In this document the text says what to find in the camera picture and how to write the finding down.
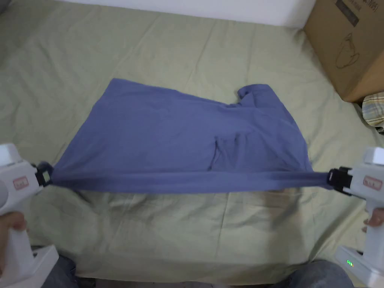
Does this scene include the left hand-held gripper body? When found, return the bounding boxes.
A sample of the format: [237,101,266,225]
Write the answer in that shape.
[0,143,59,285]

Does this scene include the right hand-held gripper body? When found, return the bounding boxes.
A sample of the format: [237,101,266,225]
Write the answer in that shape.
[334,147,384,288]

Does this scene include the dark blue shirt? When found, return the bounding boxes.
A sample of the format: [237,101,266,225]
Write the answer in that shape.
[45,78,333,194]

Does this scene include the person's right hand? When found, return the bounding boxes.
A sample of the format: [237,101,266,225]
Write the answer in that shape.
[362,214,384,232]

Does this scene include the person's left hand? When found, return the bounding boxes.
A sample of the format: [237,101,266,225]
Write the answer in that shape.
[0,211,30,270]

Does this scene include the plaid cloth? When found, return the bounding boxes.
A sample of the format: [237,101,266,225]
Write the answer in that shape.
[361,91,384,133]

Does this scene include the person's legs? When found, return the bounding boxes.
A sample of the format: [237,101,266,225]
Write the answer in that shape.
[53,255,354,288]

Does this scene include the bed with pale green sheet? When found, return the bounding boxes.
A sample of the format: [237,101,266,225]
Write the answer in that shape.
[0,0,384,284]

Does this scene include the brown cardboard carton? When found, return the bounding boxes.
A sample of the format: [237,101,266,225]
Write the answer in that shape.
[302,0,384,104]

